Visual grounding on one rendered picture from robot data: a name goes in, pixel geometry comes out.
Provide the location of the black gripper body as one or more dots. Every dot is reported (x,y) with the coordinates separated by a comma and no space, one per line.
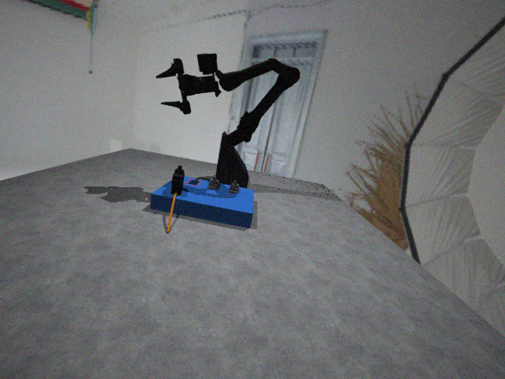
(179,69)

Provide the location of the blue flat square slab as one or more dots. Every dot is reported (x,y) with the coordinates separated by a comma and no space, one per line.
(208,200)

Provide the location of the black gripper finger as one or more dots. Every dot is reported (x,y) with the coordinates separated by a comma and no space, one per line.
(169,73)
(173,104)

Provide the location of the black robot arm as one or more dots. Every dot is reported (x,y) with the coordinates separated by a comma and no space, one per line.
(288,76)

